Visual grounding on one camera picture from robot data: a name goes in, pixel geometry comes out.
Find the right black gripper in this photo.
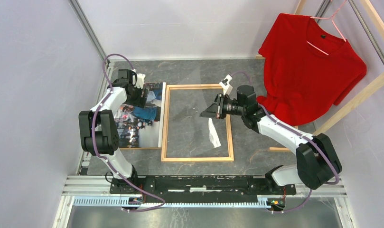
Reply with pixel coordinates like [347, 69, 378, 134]
[200, 93, 246, 119]

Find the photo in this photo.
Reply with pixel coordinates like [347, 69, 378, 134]
[114, 82, 166, 150]

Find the wooden picture frame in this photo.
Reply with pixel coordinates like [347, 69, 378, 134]
[161, 84, 234, 162]

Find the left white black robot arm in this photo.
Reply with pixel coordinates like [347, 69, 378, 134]
[78, 69, 148, 194]

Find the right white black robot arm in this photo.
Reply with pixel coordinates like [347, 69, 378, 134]
[200, 85, 342, 194]

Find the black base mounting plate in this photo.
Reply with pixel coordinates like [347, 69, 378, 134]
[109, 175, 297, 204]

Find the red t-shirt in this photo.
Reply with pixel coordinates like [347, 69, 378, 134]
[257, 13, 367, 125]

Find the pink clothes hanger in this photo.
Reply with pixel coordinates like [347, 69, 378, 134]
[306, 0, 348, 57]

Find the wooden clothes rack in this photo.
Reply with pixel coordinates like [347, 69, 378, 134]
[255, 0, 384, 153]

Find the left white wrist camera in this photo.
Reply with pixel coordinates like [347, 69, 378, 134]
[131, 69, 146, 89]

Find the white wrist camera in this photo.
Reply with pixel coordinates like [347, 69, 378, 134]
[131, 69, 146, 89]
[219, 74, 233, 95]

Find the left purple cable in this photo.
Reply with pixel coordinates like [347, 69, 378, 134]
[90, 53, 166, 213]

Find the purple cable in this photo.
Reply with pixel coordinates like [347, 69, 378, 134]
[90, 53, 166, 213]
[231, 71, 341, 215]

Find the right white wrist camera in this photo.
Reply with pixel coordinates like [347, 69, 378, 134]
[219, 74, 233, 95]

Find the metal corner post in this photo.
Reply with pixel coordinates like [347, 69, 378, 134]
[68, 0, 107, 60]

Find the aluminium rail frame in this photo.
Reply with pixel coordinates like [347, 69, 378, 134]
[53, 175, 356, 228]

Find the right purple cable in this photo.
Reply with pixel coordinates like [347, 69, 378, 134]
[231, 71, 341, 215]

